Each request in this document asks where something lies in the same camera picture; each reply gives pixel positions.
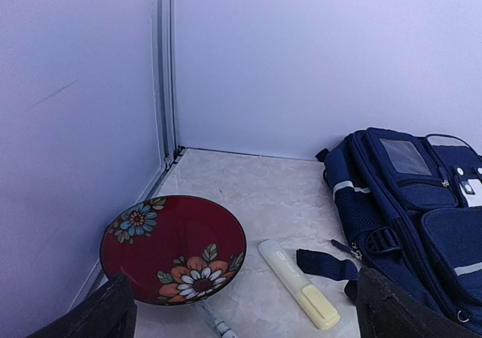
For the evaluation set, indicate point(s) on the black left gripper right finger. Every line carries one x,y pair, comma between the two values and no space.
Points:
384,310

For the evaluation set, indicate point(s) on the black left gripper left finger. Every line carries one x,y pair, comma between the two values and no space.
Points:
110,311

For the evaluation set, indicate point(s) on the navy blue student backpack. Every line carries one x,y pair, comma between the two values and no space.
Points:
410,208

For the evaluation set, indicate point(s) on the yellow highlighter marker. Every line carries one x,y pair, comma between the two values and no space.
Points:
315,305

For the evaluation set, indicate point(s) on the red floral bowl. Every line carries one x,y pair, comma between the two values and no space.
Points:
175,249

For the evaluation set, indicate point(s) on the clear ballpoint pen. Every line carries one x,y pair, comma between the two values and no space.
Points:
218,325

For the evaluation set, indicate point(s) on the aluminium corner post left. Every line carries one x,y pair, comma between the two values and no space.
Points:
162,46

